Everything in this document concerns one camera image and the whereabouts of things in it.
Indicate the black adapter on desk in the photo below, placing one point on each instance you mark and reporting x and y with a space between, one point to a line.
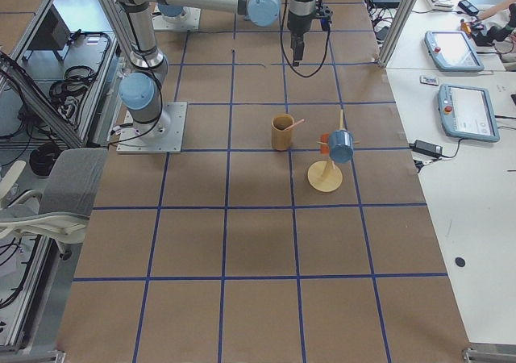
426 148

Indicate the grey office chair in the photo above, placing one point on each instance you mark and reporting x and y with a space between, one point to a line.
62 209

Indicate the wooden cylinder holder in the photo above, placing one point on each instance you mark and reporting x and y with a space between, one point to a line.
281 136

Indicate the teach pendant near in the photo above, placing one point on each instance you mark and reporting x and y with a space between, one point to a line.
467 112

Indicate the aluminium frame post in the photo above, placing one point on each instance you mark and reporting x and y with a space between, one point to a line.
396 28

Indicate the orange plastic cup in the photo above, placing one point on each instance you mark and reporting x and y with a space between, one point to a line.
323 144

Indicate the wooden cup tree stand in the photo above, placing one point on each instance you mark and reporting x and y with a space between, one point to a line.
325 176

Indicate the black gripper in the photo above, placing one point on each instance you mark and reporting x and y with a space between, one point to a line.
299 23

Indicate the dark blue cup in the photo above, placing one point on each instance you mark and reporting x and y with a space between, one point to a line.
340 144

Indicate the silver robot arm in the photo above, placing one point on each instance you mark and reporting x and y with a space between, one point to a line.
137 21
171 13

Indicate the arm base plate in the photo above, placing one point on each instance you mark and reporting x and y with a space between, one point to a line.
166 136
190 24

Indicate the teach pendant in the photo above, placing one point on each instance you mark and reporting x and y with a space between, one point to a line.
467 112
451 51

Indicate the teach pendant far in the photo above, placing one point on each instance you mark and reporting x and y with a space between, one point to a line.
451 51

